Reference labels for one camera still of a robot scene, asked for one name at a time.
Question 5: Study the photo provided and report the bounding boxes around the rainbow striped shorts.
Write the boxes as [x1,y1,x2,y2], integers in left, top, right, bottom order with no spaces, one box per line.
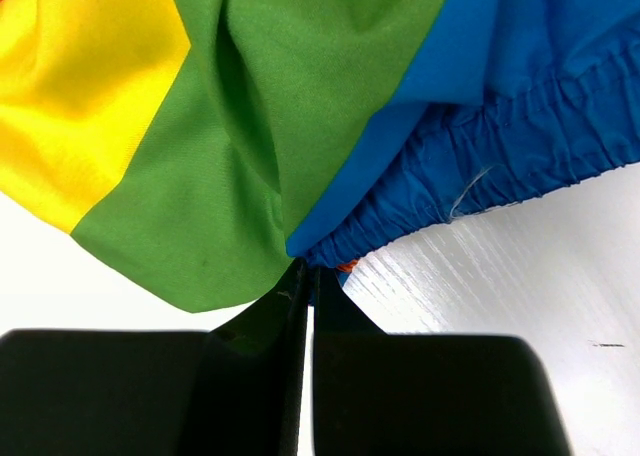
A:
[1,0,639,312]

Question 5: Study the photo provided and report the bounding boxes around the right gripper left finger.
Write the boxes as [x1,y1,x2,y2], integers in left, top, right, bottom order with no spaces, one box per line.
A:
[1,261,308,455]

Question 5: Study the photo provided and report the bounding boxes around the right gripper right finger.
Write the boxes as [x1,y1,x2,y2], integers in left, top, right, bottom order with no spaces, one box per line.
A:
[312,268,570,455]

